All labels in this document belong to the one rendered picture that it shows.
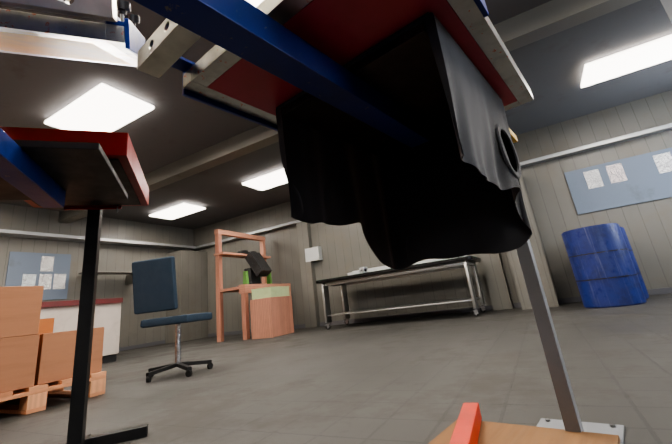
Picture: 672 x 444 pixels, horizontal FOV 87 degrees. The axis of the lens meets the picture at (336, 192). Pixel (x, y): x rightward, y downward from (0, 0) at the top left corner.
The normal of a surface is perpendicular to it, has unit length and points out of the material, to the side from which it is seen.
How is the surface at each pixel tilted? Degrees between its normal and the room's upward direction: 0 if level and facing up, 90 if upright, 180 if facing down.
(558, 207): 90
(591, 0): 90
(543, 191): 90
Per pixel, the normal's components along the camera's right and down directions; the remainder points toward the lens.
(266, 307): -0.44, -0.22
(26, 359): 0.84, -0.25
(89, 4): 0.36, 0.23
